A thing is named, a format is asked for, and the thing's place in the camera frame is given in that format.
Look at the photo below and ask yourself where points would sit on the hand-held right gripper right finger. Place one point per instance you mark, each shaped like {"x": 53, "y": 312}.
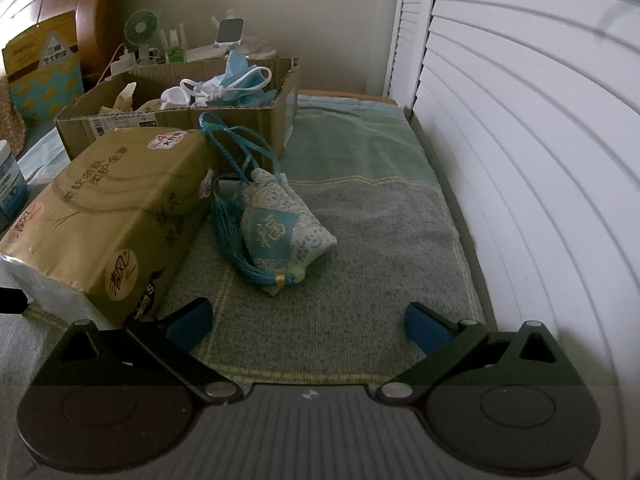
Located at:
{"x": 426, "y": 330}

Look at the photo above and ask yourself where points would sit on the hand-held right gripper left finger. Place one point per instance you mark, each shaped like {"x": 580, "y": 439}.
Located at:
{"x": 191, "y": 324}

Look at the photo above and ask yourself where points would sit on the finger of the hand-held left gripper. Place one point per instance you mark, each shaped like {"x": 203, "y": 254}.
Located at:
{"x": 12, "y": 301}

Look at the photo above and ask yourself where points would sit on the patterned sachet with blue tassel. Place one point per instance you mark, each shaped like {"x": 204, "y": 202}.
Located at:
{"x": 280, "y": 230}

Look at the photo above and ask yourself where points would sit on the cardboard box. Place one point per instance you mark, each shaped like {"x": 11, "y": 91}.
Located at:
{"x": 270, "y": 120}

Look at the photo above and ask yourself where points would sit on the blue face mask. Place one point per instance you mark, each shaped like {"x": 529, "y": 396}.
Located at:
{"x": 240, "y": 85}

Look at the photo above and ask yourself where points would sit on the clear jar with white lid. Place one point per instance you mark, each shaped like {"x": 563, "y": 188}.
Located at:
{"x": 10, "y": 185}

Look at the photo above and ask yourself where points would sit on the gold tissue pack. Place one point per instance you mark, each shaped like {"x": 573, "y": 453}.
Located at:
{"x": 100, "y": 210}

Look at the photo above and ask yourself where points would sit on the light blue cloth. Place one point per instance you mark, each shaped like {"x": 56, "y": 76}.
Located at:
{"x": 42, "y": 155}

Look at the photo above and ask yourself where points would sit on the brown dotted cloth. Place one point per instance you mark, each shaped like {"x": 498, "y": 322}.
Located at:
{"x": 9, "y": 115}

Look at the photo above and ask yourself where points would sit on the yellow and blue paper bag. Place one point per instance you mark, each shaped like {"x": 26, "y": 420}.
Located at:
{"x": 45, "y": 70}

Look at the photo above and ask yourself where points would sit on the white louvred door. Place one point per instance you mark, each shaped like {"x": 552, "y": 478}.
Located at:
{"x": 525, "y": 110}

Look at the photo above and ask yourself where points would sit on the white power strip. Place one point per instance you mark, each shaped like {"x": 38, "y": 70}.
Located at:
{"x": 122, "y": 62}

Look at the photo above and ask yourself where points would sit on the small green bottle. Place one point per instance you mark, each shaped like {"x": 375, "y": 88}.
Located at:
{"x": 175, "y": 47}

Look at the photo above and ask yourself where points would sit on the white phone stand device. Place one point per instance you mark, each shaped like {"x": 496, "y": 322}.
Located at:
{"x": 229, "y": 32}

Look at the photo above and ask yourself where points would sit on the green desk fan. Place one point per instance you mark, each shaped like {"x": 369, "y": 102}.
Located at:
{"x": 141, "y": 27}

